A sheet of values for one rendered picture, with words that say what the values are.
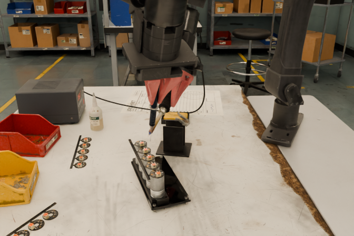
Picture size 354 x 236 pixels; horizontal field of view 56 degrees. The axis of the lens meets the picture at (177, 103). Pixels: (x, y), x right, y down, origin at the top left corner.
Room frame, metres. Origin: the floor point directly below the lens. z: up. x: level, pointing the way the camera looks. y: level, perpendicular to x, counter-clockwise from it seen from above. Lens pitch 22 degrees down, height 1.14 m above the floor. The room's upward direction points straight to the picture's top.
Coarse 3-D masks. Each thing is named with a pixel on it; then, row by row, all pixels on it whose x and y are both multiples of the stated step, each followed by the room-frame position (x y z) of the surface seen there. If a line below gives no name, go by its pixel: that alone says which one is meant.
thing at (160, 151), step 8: (168, 120) 0.69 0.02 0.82; (176, 120) 0.69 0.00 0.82; (184, 120) 0.68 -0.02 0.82; (168, 128) 0.66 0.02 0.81; (176, 128) 0.65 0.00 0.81; (184, 128) 0.69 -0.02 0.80; (168, 136) 0.66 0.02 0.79; (176, 136) 0.65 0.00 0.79; (184, 136) 0.69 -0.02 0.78; (160, 144) 0.69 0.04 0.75; (168, 144) 0.66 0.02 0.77; (176, 144) 0.65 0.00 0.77; (184, 144) 0.69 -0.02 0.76; (160, 152) 0.65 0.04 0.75; (168, 152) 0.65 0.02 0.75; (176, 152) 0.65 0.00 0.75; (184, 152) 0.65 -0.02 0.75
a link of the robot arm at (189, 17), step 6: (186, 6) 0.73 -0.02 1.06; (186, 12) 0.69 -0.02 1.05; (192, 12) 0.70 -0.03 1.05; (198, 12) 0.71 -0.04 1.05; (186, 18) 0.69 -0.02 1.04; (192, 18) 0.69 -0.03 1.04; (198, 18) 0.71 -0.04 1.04; (186, 24) 0.68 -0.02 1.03; (192, 24) 0.69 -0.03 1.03; (186, 30) 0.68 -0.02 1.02; (192, 30) 0.69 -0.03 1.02
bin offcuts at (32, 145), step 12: (12, 120) 0.74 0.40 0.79; (24, 120) 0.74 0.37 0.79; (36, 120) 0.74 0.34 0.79; (0, 132) 0.64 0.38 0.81; (12, 132) 0.64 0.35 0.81; (24, 132) 0.74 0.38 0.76; (36, 132) 0.74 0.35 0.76; (48, 132) 0.74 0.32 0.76; (60, 132) 0.73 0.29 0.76; (0, 144) 0.65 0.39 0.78; (12, 144) 0.64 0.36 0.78; (24, 144) 0.64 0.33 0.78; (36, 144) 0.69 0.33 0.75; (48, 144) 0.67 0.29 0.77; (36, 156) 0.64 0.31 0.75
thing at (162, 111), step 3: (162, 108) 0.62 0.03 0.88; (165, 108) 0.62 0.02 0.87; (159, 111) 0.62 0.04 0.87; (162, 111) 0.61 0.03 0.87; (165, 111) 0.62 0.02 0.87; (159, 114) 0.61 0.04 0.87; (162, 114) 0.61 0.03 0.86; (156, 117) 0.60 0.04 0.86; (159, 117) 0.60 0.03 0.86; (156, 120) 0.60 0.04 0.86; (159, 120) 0.60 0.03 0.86; (156, 123) 0.59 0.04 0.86; (150, 129) 0.58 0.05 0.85; (153, 129) 0.58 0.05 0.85
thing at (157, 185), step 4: (152, 180) 0.47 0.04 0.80; (156, 180) 0.47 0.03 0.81; (160, 180) 0.47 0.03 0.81; (152, 184) 0.47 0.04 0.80; (156, 184) 0.47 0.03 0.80; (160, 184) 0.47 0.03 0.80; (152, 188) 0.47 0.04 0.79; (156, 188) 0.47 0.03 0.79; (160, 188) 0.47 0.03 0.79; (152, 192) 0.47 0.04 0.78; (156, 192) 0.47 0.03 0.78; (160, 192) 0.47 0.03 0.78; (152, 196) 0.47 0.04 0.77; (156, 196) 0.47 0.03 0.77; (160, 196) 0.47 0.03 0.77
